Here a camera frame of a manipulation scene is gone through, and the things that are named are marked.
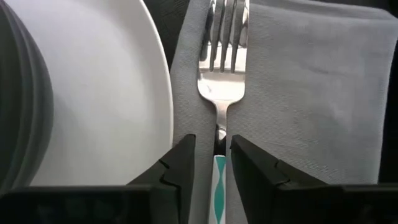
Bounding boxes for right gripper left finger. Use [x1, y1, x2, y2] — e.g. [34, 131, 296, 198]
[126, 133, 197, 224]

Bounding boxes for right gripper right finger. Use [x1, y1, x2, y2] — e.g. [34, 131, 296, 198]
[230, 134, 328, 224]

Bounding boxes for fork with teal-white handle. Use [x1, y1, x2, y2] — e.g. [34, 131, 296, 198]
[197, 0, 250, 224]

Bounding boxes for gray cloth napkin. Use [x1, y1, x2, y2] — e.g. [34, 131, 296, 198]
[169, 0, 398, 224]

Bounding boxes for white round plate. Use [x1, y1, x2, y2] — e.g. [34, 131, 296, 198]
[4, 0, 174, 187]

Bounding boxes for black bowl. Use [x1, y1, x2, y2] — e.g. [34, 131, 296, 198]
[0, 0, 55, 195]

